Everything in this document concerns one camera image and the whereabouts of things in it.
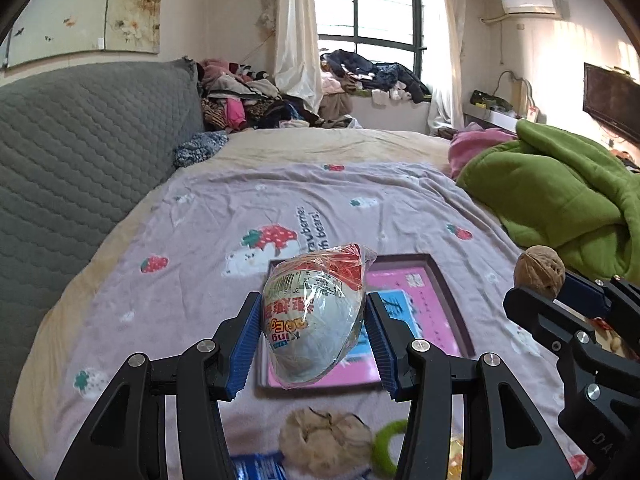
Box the pink pillow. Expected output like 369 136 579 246
448 128 516 180

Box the left white curtain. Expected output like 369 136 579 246
273 0 323 113

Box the black yellow tool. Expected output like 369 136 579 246
470 90 513 113

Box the green blanket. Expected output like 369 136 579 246
457 120 639 283

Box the blue patterned cloth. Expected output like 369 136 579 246
174 131 229 168

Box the green fuzzy ring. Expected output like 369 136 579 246
372 418 412 478

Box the purple strawberry bedsheet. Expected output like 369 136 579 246
10 162 564 479

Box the white red snack packet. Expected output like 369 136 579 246
262 243 376 389

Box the white air conditioner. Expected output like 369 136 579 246
501 0 561 18

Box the clothes pile by headboard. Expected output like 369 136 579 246
196 58 324 132

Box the right white curtain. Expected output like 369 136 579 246
427 0 466 133

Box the blue cookie packet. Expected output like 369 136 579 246
231 452 288 480

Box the window with dark frame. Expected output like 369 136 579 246
314 0 424 74

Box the clothes pile on windowsill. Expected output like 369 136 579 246
320 49 432 104

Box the yellow snack packet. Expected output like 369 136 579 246
447 437 463 480

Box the shallow brown box tray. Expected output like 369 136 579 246
254 252 476 395

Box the grey quilted headboard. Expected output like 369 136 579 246
1 58 203 414

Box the wall television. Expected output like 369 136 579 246
582 63 640 144

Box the floral wall painting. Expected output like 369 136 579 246
1 0 160 67

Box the pink workbook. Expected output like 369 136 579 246
267 264 464 389

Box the white curtain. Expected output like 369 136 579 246
427 0 466 133
273 0 323 113

